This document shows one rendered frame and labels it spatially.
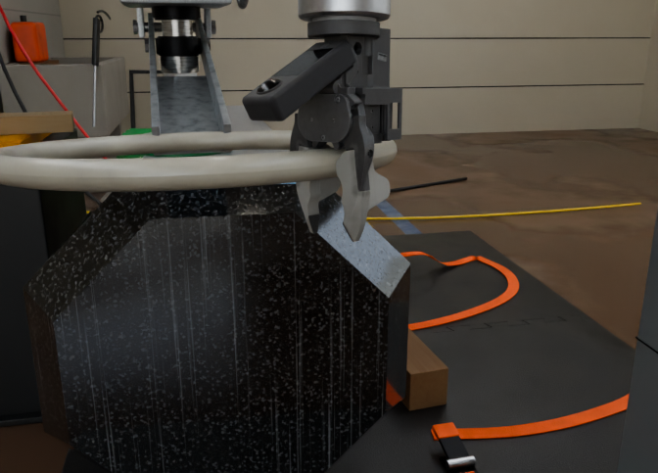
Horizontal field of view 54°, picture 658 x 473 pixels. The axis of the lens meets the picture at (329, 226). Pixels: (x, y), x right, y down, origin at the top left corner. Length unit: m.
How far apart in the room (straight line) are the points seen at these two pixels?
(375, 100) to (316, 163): 0.09
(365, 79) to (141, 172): 0.24
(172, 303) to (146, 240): 0.13
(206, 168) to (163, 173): 0.04
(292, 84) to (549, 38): 7.02
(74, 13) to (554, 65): 4.93
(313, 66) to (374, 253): 0.78
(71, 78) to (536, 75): 4.91
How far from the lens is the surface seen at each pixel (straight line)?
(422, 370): 1.88
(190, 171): 0.58
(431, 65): 7.02
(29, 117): 2.00
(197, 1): 1.37
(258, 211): 1.22
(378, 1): 0.63
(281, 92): 0.57
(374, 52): 0.67
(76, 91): 4.46
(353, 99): 0.62
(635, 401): 1.59
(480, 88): 7.25
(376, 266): 1.32
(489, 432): 1.87
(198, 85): 1.33
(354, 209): 0.62
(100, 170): 0.61
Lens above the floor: 1.05
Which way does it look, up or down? 17 degrees down
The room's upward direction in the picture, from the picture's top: straight up
